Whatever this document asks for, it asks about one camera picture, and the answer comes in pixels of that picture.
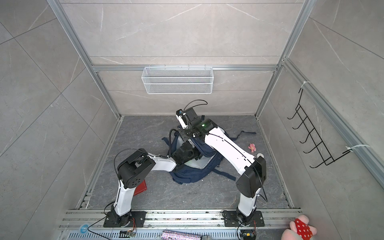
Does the navy blue student backpack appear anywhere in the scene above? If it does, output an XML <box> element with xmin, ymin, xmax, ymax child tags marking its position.
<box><xmin>170</xmin><ymin>130</ymin><xmax>266</xmax><ymax>187</ymax></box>

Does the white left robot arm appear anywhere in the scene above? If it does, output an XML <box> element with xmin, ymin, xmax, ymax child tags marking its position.
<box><xmin>104</xmin><ymin>142</ymin><xmax>202</xmax><ymax>227</ymax></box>

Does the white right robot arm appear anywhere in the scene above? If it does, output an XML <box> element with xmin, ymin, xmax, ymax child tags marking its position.
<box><xmin>176</xmin><ymin>108</ymin><xmax>266</xmax><ymax>226</ymax></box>

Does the red wallet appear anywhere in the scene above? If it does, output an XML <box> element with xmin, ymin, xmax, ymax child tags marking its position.
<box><xmin>134</xmin><ymin>181</ymin><xmax>147</xmax><ymax>196</ymax></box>

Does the small pink toy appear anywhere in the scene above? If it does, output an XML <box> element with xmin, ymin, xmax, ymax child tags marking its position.
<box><xmin>248</xmin><ymin>143</ymin><xmax>257</xmax><ymax>153</ymax></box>

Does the purple glitter microphone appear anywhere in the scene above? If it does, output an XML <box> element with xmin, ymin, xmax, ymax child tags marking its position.
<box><xmin>161</xmin><ymin>230</ymin><xmax>212</xmax><ymax>240</ymax></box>

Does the pink plush toy red heart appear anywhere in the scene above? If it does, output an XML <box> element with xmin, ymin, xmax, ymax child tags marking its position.
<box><xmin>281</xmin><ymin>215</ymin><xmax>318</xmax><ymax>240</ymax></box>

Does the white wire mesh basket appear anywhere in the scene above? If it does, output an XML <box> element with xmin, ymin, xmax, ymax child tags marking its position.
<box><xmin>142</xmin><ymin>67</ymin><xmax>214</xmax><ymax>95</ymax></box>

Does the black wall hook rack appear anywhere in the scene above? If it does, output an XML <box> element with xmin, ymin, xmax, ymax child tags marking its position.
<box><xmin>287</xmin><ymin>89</ymin><xmax>353</xmax><ymax>169</ymax></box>

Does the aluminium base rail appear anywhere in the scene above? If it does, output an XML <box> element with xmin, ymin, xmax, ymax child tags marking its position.
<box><xmin>59</xmin><ymin>209</ymin><xmax>302</xmax><ymax>240</ymax></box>

